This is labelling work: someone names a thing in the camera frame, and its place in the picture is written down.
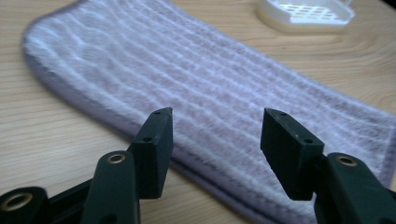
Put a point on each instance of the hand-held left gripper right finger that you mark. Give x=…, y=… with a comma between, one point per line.
x=292, y=155

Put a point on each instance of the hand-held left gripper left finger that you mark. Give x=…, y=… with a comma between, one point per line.
x=152, y=155

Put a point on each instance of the white plastic soap dish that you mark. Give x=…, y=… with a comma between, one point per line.
x=306, y=15

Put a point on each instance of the grey striped fluffy towel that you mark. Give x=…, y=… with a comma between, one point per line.
x=193, y=84

